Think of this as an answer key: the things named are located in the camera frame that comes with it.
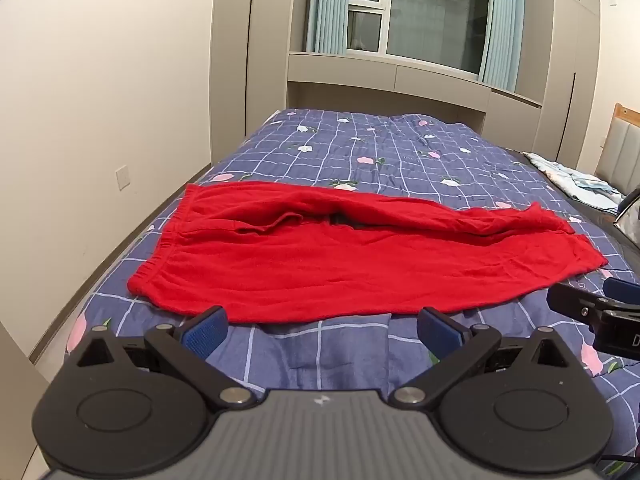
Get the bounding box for padded wooden headboard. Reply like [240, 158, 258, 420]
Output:
[595, 102, 640, 196]

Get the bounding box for blue floral checked quilt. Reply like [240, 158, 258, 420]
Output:
[65, 108, 640, 461]

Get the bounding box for light blue crumpled cloth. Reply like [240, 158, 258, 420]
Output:
[524, 151, 625, 217]

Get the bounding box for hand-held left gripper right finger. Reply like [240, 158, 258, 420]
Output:
[389, 306, 576, 409]

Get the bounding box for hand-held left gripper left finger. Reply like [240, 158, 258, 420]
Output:
[75, 306, 254, 411]

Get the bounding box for tall beige wardrobe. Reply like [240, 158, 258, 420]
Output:
[515, 0, 601, 173]
[209, 0, 313, 165]

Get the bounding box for window with white frame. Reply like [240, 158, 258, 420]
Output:
[345, 0, 493, 77]

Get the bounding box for red pants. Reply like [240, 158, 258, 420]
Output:
[127, 182, 609, 324]

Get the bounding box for light blue curtain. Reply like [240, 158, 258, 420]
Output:
[305, 0, 351, 55]
[481, 0, 527, 93]

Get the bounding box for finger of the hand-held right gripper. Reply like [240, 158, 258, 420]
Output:
[602, 277, 640, 317]
[546, 284, 610, 333]

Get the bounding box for beige window seat cabinet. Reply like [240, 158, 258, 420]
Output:
[287, 51, 544, 135]

